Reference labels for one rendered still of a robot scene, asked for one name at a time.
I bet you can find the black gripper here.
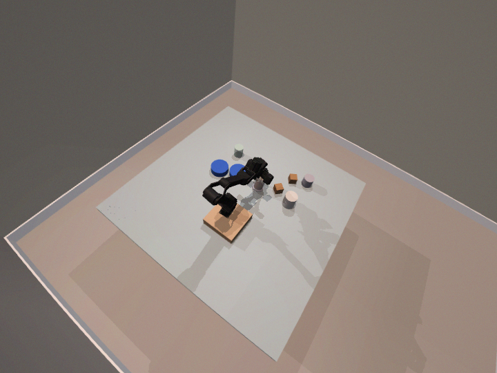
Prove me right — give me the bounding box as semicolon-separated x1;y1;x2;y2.
246;159;274;185

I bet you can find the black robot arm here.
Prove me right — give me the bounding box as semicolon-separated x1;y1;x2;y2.
202;157;268;218

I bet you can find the blue flat disc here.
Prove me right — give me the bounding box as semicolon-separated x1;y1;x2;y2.
229;164;244;177
211;160;228;177

